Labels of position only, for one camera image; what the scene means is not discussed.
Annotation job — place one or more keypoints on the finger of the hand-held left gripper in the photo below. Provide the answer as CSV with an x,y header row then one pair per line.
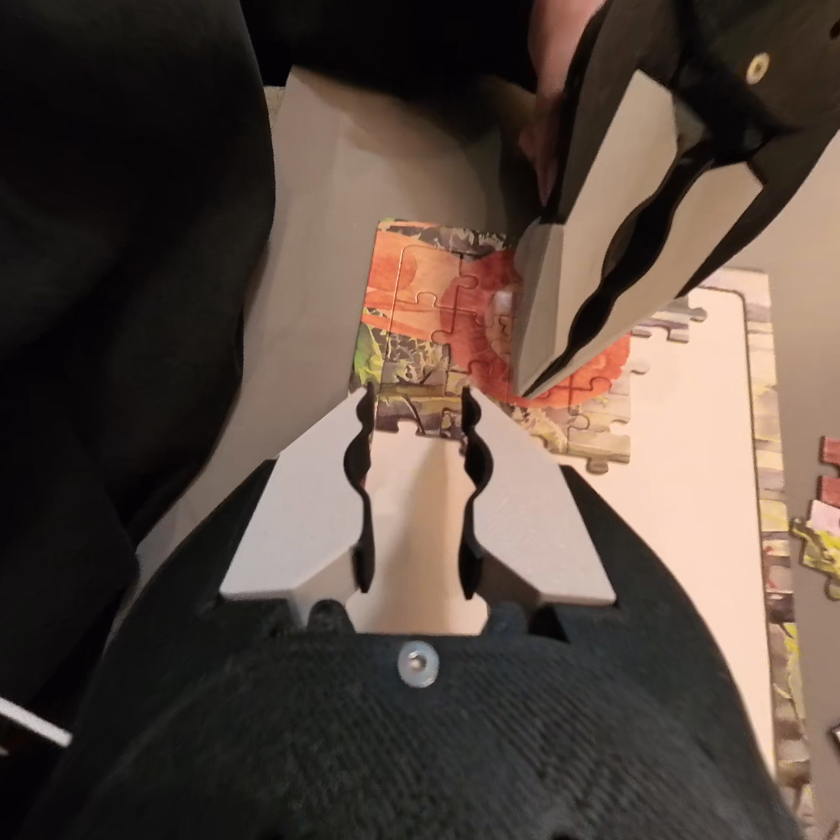
x,y
709,229
604,197

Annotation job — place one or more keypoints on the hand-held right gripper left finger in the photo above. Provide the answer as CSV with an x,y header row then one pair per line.
x,y
295,525

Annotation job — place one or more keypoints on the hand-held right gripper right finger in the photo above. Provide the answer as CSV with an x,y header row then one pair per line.
x,y
538,525

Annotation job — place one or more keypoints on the puzzle tray with printed frame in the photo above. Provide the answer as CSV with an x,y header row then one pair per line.
x,y
689,459

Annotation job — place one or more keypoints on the assembled lion puzzle section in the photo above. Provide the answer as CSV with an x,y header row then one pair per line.
x,y
420,295

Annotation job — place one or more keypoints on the pile of puzzle pieces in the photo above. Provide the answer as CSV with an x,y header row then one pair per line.
x,y
820,554

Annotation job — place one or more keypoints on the person's left forearm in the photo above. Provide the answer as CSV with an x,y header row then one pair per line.
x,y
394,33

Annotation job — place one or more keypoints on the person's left hand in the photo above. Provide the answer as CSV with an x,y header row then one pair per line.
x,y
554,65

